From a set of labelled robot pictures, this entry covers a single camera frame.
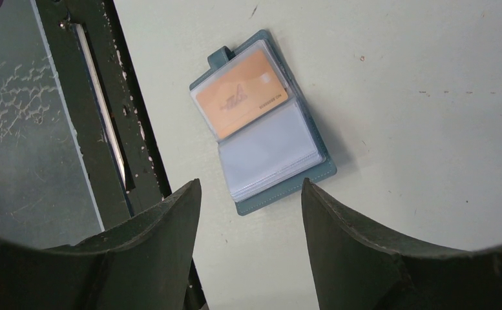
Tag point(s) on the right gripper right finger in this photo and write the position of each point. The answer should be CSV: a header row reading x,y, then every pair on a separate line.
x,y
358,263

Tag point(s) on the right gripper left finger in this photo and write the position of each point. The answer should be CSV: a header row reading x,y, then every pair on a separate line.
x,y
142,263

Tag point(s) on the blue leather card holder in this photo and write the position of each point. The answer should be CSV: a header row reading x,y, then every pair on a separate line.
x,y
270,158

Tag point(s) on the orange credit card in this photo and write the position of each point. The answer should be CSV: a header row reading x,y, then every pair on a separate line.
x,y
240,92

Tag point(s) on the white strip on rail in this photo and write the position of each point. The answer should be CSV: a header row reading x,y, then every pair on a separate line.
x,y
102,102

